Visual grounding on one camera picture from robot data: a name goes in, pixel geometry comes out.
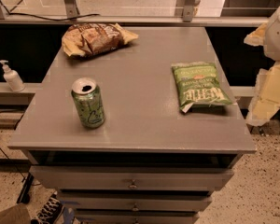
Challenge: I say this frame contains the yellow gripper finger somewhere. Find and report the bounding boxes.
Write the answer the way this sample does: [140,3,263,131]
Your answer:
[244,22,267,47]
[245,62,280,126]

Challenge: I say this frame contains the green jalapeno chip bag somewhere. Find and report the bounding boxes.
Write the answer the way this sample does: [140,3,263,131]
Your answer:
[171,62,232,113]

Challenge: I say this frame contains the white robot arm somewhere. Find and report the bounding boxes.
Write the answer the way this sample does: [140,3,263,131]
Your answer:
[244,7,280,126]

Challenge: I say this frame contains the brown chip bag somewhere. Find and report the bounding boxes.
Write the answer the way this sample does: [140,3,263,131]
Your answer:
[62,23,138,57]

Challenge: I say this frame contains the grey drawer cabinet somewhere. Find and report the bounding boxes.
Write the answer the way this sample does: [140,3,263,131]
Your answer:
[7,26,258,224]

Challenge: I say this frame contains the green soda can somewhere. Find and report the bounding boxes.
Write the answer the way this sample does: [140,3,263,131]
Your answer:
[71,77,105,129]

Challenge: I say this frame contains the top grey drawer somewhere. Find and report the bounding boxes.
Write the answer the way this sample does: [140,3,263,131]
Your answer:
[30,166,233,191]

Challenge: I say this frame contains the grey drawer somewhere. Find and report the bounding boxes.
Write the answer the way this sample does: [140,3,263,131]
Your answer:
[75,211,199,224]
[58,192,212,212]
[30,166,233,191]

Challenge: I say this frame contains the bottom grey drawer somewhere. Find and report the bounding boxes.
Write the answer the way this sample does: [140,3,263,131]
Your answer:
[75,211,199,224]

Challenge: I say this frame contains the middle grey drawer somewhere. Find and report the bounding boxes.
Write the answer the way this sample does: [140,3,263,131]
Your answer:
[58,192,212,212]

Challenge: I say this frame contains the white pump bottle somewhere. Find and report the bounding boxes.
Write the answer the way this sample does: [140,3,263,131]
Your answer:
[0,60,25,92]

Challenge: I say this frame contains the black white sneaker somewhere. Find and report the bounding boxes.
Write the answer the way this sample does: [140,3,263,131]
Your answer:
[31,193,63,224]

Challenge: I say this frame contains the tan trouser leg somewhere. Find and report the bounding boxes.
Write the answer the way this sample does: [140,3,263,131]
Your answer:
[0,203,31,224]

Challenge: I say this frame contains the black cable on ledge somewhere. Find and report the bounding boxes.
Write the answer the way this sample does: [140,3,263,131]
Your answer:
[0,0,101,21]

